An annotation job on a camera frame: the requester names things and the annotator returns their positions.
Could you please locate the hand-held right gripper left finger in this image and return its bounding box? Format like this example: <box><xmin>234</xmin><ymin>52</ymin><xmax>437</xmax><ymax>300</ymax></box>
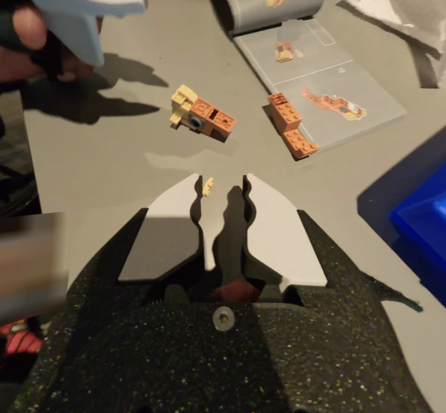
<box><xmin>118</xmin><ymin>173</ymin><xmax>205</xmax><ymax>283</ymax></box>

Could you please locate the tan and orange brick assembly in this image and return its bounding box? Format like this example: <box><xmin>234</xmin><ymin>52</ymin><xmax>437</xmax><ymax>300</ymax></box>
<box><xmin>169</xmin><ymin>84</ymin><xmax>237</xmax><ymax>143</ymax></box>

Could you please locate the grey building instruction booklet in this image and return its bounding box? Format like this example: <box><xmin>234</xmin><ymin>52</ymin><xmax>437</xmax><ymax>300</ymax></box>
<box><xmin>209</xmin><ymin>0</ymin><xmax>408</xmax><ymax>153</ymax></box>

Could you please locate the orange stepped brick assembly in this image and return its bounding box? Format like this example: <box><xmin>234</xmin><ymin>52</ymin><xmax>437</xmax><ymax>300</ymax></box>
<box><xmin>267</xmin><ymin>92</ymin><xmax>320</xmax><ymax>160</ymax></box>

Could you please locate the grey desk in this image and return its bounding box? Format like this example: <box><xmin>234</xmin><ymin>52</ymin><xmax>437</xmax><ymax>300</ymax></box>
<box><xmin>21</xmin><ymin>0</ymin><xmax>446</xmax><ymax>413</ymax></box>

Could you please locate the long blue plastic bin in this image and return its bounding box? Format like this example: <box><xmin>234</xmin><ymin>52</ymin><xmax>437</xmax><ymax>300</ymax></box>
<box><xmin>356</xmin><ymin>133</ymin><xmax>446</xmax><ymax>310</ymax></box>

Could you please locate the person's left hand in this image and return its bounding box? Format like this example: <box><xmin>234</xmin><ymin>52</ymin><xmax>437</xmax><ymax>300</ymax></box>
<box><xmin>0</xmin><ymin>0</ymin><xmax>146</xmax><ymax>84</ymax></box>

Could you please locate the white crumpled plastic bag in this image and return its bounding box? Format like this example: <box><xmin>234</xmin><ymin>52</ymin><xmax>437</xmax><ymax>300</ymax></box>
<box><xmin>336</xmin><ymin>0</ymin><xmax>446</xmax><ymax>89</ymax></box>

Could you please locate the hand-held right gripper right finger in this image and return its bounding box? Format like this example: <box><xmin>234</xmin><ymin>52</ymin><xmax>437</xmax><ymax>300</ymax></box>
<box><xmin>241</xmin><ymin>173</ymin><xmax>329</xmax><ymax>287</ymax></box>

